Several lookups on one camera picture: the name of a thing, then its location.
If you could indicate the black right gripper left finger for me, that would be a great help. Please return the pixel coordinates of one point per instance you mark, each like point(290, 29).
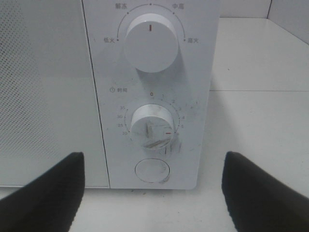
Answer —
point(49, 203)

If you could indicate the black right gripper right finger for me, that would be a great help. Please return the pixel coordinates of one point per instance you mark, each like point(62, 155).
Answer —
point(258, 202)

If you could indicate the white microwave door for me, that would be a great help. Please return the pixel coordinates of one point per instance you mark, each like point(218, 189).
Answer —
point(48, 104)

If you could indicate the round white door button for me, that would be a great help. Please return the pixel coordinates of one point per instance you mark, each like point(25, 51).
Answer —
point(152, 170)

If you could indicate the white timer knob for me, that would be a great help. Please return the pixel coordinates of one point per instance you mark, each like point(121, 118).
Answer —
point(152, 127)

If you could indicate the white microwave oven body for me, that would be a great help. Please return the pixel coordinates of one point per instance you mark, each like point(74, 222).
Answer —
point(182, 88)

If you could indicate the upper white power knob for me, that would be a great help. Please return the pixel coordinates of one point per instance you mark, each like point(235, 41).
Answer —
point(151, 43)

